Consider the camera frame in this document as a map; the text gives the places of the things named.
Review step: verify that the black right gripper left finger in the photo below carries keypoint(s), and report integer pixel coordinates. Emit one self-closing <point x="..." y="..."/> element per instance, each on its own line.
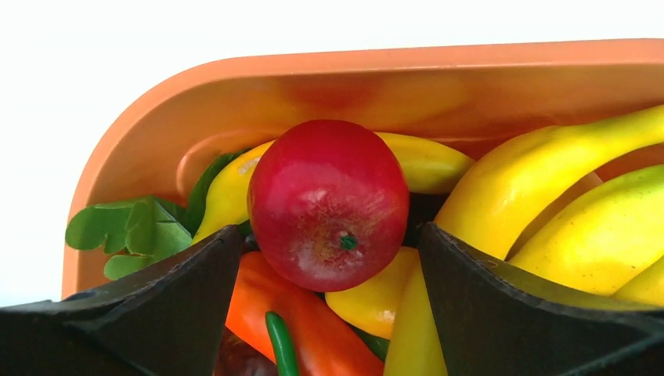
<point x="166" y="319"/>

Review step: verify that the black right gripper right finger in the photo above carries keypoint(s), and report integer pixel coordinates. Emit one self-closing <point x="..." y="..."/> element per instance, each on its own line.
<point x="493" y="318"/>

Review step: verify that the red apple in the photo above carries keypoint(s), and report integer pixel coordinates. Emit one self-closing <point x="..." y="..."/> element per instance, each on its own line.
<point x="328" y="205"/>

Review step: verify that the yellow banana bunch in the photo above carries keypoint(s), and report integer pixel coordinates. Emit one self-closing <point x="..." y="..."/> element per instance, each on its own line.
<point x="533" y="202"/>

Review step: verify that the orange chili pepper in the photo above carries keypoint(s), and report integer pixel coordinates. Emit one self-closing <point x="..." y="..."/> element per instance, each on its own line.
<point x="324" y="343"/>

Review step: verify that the orange plastic bin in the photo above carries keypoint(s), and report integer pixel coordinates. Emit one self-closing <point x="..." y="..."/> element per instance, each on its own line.
<point x="471" y="98"/>

